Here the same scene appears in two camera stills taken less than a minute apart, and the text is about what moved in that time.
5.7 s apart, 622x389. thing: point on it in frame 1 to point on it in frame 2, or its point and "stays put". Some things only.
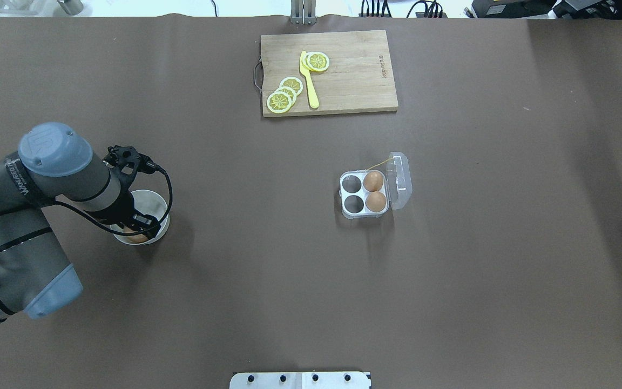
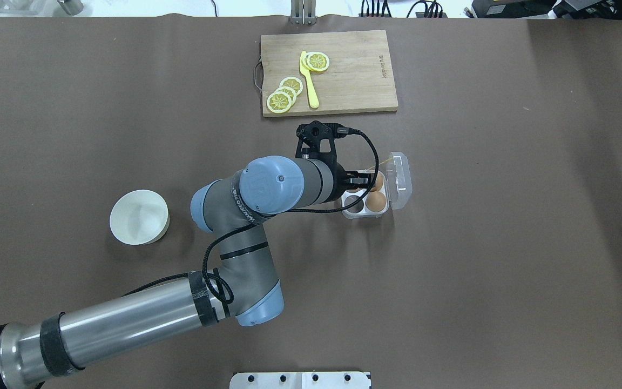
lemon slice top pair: (318, 61) stays put
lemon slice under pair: (306, 61) stays put
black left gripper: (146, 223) to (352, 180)
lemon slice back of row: (293, 83) stays put
